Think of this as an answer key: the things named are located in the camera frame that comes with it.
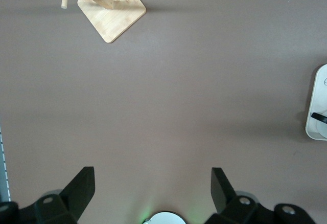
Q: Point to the brown table cover sheet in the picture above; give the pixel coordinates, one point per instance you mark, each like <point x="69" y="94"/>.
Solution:
<point x="163" y="93"/>

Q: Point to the cream rabbit print tray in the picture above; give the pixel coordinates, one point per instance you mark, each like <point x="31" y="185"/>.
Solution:
<point x="318" y="93"/>

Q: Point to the wooden mug holder stand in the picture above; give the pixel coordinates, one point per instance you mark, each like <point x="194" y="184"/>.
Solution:
<point x="112" y="14"/>

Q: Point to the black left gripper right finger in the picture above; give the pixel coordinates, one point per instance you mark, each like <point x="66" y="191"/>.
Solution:
<point x="222" y="190"/>

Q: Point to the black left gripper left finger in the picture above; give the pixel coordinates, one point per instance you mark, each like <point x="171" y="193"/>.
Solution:
<point x="79" y="190"/>

